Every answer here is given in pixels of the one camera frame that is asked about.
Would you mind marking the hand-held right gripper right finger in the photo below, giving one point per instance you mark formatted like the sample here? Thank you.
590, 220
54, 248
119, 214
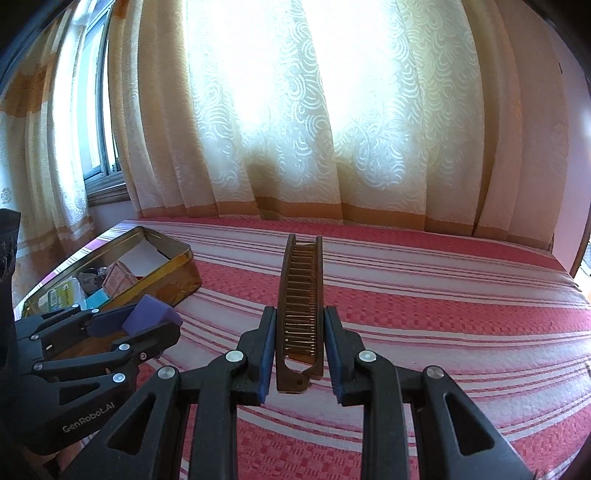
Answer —
333, 360

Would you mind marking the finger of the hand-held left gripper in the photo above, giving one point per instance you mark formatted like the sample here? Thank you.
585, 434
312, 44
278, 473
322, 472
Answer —
108, 322
147, 341

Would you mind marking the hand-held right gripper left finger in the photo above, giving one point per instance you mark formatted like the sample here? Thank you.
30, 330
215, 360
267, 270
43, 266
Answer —
267, 360

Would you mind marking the teal toy block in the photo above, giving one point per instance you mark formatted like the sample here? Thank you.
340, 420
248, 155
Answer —
98, 300

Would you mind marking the small purple box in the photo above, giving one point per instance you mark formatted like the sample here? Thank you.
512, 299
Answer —
152, 314

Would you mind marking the white carton box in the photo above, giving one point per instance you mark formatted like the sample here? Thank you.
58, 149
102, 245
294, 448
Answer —
119, 277

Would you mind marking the sequined hair clip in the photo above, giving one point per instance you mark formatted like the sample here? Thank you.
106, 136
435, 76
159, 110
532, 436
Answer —
92, 277

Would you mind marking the clear green-print card case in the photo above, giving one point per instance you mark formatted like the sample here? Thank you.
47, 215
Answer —
64, 293

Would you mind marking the dark brown folding comb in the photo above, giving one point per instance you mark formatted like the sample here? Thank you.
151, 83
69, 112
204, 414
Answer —
300, 300

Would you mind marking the gold metal tin box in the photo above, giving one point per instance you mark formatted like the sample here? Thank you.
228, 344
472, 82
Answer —
180, 277

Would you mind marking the red striped bed sheet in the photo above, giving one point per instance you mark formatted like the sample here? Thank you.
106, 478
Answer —
438, 300

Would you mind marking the narrow cream floral curtain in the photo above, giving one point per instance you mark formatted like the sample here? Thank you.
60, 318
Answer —
41, 161

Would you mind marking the grey framed window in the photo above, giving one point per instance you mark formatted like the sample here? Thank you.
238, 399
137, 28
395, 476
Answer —
99, 138

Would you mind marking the wide cream patterned curtain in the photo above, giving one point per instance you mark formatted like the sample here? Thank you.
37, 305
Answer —
300, 115

